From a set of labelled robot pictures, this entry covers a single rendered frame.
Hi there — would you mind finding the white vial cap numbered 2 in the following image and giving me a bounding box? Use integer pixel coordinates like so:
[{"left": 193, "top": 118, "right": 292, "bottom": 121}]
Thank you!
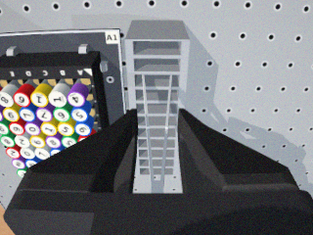
[{"left": 15, "top": 132, "right": 32, "bottom": 148}]

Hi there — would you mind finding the grey flat base plate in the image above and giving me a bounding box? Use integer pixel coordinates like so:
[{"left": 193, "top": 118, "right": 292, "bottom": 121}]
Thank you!
[{"left": 0, "top": 0, "right": 313, "bottom": 199}]

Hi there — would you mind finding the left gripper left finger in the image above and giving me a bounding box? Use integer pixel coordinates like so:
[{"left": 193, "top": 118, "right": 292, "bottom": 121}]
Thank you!
[{"left": 16, "top": 109, "right": 138, "bottom": 193}]

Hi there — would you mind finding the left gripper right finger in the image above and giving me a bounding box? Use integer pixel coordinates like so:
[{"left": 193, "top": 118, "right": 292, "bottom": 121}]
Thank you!
[{"left": 177, "top": 109, "right": 299, "bottom": 193}]

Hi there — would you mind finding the black rack of coloured-cap vials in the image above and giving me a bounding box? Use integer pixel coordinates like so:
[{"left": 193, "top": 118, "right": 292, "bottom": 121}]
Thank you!
[{"left": 0, "top": 51, "right": 110, "bottom": 131}]

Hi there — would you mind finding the violet vial numbered 4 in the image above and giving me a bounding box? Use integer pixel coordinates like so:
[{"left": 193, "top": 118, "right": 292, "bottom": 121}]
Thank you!
[{"left": 67, "top": 78, "right": 91, "bottom": 107}]

